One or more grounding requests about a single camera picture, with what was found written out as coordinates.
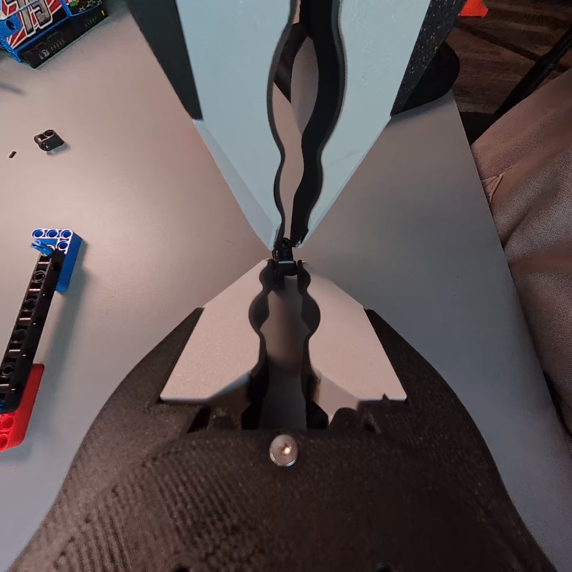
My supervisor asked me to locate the black blue red lego beam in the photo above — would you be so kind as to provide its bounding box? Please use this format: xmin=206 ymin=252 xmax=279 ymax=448
xmin=0 ymin=228 xmax=84 ymax=452

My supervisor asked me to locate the black tripod stand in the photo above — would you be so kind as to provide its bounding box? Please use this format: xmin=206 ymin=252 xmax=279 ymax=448
xmin=496 ymin=27 xmax=572 ymax=118

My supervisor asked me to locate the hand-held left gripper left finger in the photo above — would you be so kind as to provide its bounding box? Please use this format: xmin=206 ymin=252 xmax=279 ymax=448
xmin=159 ymin=260 xmax=272 ymax=401

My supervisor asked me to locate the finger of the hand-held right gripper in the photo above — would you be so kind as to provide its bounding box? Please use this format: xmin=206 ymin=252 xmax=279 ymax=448
xmin=290 ymin=0 xmax=430 ymax=247
xmin=175 ymin=0 xmax=296 ymax=252

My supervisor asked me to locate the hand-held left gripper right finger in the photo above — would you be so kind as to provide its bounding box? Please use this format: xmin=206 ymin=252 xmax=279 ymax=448
xmin=296 ymin=264 xmax=408 ymax=424

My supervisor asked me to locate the small black lego axle assembly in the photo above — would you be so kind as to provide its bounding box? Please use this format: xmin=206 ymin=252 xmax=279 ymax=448
xmin=267 ymin=237 xmax=299 ymax=289

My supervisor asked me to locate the black lego connector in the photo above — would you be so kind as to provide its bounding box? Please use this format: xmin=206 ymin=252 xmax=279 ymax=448
xmin=33 ymin=129 xmax=65 ymax=151

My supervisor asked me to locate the blue white red lego car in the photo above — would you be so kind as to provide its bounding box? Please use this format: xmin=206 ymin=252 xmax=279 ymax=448
xmin=0 ymin=0 xmax=109 ymax=69

